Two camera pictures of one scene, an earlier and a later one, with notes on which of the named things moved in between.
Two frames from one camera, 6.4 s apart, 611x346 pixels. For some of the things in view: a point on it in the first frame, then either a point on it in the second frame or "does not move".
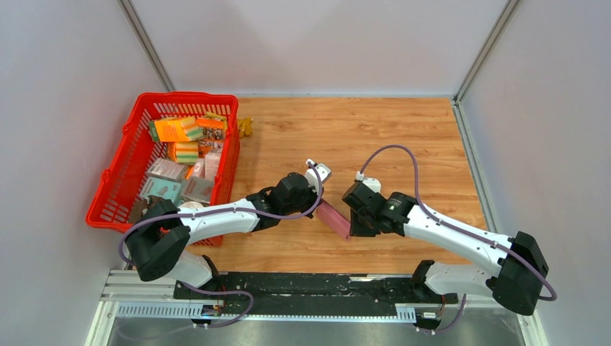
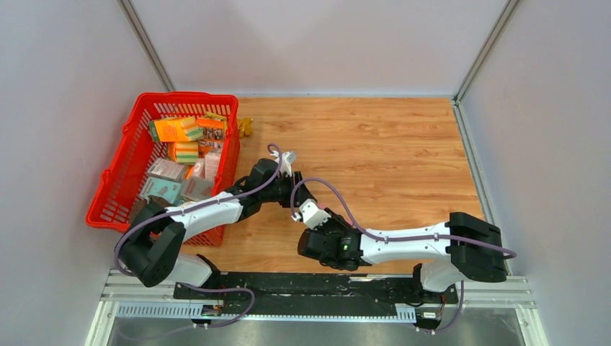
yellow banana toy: x=244 y=126 does not move
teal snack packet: x=161 y=188 does not move
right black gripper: x=356 y=230 -> x=334 y=220
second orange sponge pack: x=186 y=152 does not move
